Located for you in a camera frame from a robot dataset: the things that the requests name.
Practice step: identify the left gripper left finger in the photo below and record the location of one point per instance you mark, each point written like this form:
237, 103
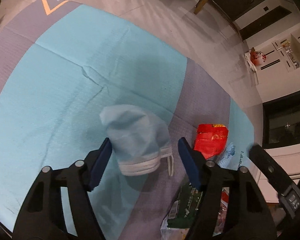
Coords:
57, 205

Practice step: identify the blue quilted cloth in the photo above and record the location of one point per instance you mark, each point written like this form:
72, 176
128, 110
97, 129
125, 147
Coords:
226, 156

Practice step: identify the green snack bag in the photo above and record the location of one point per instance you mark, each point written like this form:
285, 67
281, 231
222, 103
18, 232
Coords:
184, 208

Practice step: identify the clear printed snack bag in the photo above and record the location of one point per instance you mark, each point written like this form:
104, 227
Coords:
171, 233

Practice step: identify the red paper envelope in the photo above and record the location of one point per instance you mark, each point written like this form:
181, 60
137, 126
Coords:
211, 139

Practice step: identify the blue face mask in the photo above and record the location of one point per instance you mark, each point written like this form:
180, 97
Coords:
140, 139

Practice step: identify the white cabinet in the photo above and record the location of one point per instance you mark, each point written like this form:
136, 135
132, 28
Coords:
280, 74

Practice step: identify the red and white bag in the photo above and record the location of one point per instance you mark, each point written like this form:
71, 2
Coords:
254, 59

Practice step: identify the teal and grey floor mat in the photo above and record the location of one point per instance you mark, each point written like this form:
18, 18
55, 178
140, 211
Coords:
61, 64

